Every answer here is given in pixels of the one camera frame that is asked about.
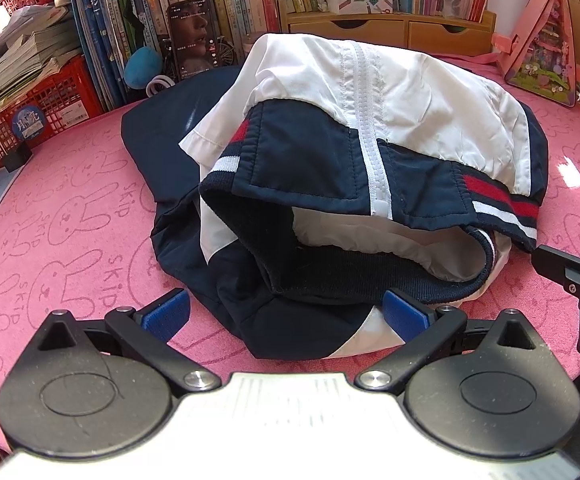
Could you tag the wooden drawer organizer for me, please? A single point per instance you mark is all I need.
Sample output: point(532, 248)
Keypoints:
point(379, 30)

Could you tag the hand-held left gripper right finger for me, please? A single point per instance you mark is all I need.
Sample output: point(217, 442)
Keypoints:
point(404, 315)

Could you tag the row of large books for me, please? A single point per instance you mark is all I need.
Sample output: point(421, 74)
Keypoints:
point(115, 35)

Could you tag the navy and white jacket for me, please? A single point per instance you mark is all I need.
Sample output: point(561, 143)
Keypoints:
point(320, 175)

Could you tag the stack of paper workbooks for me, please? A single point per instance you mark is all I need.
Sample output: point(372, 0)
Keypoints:
point(25, 45)

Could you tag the red plastic crate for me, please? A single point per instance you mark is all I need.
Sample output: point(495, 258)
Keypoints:
point(60, 95)

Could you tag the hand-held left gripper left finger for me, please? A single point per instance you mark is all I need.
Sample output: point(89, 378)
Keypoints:
point(167, 312)

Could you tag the blue plush ball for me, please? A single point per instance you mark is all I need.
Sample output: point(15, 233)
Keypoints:
point(142, 66)

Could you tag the black smartphone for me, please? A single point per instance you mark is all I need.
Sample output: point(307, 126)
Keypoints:
point(192, 35)

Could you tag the pink triangular bag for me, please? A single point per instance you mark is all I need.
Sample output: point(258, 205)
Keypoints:
point(539, 55)

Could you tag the translucent pink cup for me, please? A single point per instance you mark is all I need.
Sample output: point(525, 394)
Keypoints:
point(252, 46)

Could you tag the small black cube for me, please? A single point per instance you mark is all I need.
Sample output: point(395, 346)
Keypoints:
point(17, 156)

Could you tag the pink rabbit print blanket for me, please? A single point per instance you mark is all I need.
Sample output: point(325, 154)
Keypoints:
point(70, 220)

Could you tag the white paper sheet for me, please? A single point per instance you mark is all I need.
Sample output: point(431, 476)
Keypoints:
point(512, 5)

